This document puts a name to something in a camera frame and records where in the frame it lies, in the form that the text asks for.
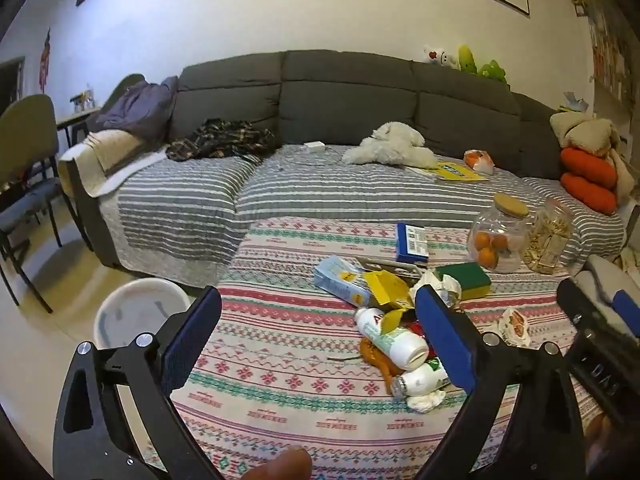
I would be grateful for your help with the small desk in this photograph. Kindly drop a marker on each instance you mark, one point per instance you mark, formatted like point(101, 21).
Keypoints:
point(75, 116)

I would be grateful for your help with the blue white toy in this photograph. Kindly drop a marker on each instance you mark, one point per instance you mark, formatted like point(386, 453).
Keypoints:
point(575, 102)

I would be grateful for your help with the white plush toy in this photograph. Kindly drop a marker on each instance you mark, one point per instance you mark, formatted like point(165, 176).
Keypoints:
point(442, 57)

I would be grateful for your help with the white red snack wrapper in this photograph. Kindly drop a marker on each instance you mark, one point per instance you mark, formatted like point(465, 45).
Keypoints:
point(515, 327)

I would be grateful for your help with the purple jacket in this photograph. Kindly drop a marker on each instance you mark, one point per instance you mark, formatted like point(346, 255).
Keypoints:
point(140, 107)

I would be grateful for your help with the large white plastic bottle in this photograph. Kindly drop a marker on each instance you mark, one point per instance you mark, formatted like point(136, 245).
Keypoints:
point(395, 345)

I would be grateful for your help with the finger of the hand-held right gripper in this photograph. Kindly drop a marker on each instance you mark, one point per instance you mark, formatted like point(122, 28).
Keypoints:
point(580, 302)
point(627, 310)

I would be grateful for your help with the glass jar with oranges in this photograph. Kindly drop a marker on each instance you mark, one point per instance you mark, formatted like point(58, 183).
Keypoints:
point(500, 240)

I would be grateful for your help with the green yellow sponge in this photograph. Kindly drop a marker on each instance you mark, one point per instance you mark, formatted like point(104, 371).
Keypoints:
point(465, 277)

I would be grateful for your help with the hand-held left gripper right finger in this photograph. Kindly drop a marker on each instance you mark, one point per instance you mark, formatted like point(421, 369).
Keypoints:
point(445, 340)

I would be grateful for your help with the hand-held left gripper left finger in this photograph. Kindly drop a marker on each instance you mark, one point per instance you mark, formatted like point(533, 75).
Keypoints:
point(187, 342)

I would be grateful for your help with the large crumpled white paper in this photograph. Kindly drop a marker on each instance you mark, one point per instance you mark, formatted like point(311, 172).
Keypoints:
point(447, 285)

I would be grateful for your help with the beige pillow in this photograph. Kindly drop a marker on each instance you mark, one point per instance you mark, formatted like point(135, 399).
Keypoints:
point(115, 145)

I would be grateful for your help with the orange peel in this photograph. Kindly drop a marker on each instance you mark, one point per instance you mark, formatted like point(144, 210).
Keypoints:
point(372, 352)

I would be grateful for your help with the orange cushion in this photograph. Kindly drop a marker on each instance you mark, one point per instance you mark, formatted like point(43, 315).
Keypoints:
point(587, 195)
point(587, 165)

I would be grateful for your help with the white quilted throw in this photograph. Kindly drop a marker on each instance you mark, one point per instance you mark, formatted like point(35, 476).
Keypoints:
point(87, 170)

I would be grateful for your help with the grey striped sofa cover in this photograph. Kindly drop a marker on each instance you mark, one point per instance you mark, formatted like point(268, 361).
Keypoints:
point(350, 190)

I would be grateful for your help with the person's right hand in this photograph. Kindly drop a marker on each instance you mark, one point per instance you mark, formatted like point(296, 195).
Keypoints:
point(600, 437)

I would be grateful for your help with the patterned tablecloth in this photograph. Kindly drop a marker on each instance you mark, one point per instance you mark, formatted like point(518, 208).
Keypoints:
point(280, 360)

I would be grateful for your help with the yellow booklet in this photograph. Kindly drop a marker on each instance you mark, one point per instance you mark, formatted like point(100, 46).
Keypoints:
point(457, 171)

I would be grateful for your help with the grey folded cloth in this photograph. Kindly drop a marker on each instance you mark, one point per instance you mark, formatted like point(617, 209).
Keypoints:
point(600, 272)

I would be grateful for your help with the orange snack bag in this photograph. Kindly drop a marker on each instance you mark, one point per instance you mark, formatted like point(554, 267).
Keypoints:
point(477, 159)

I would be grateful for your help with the grey sofa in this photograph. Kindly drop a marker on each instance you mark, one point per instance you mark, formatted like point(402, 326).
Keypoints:
point(345, 95)

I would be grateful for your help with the beige blanket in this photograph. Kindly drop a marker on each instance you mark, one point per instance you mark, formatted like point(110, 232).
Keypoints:
point(585, 132)

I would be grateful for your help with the white charger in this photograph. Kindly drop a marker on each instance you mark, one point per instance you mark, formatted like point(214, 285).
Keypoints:
point(314, 147)

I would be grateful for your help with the small crumpled tissue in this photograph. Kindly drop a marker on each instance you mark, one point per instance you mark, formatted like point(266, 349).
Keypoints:
point(422, 401)

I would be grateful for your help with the small blue box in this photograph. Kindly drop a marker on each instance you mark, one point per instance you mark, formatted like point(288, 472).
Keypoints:
point(411, 242)

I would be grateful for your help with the clear plastic bottle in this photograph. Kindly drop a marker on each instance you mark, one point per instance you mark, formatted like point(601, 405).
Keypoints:
point(87, 100)

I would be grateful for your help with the dark plaid shirt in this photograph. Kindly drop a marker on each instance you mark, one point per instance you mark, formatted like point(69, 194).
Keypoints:
point(220, 137)

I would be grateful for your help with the white trash bin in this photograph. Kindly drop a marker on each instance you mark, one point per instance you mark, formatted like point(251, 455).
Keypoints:
point(130, 310)

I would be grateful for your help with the crumpled yellow packet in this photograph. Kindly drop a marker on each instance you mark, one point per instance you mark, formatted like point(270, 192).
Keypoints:
point(387, 287)

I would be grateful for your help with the person's left hand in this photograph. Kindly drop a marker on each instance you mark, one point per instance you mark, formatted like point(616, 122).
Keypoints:
point(272, 466)

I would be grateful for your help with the light blue milk carton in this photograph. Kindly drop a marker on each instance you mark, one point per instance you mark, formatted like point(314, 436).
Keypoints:
point(337, 280)

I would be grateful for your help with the small white plastic bottle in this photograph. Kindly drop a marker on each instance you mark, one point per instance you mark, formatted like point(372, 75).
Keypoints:
point(420, 380)

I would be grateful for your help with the dark printed packet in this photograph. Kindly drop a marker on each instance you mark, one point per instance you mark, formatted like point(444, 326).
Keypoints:
point(395, 267)

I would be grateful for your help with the white plush dog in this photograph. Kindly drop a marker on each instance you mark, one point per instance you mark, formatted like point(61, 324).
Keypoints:
point(395, 142)

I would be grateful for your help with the red hanging ornament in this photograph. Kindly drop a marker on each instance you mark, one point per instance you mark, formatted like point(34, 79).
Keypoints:
point(45, 60)

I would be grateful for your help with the yellow green plush toy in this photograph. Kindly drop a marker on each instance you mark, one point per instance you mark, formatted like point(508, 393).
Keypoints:
point(466, 60)

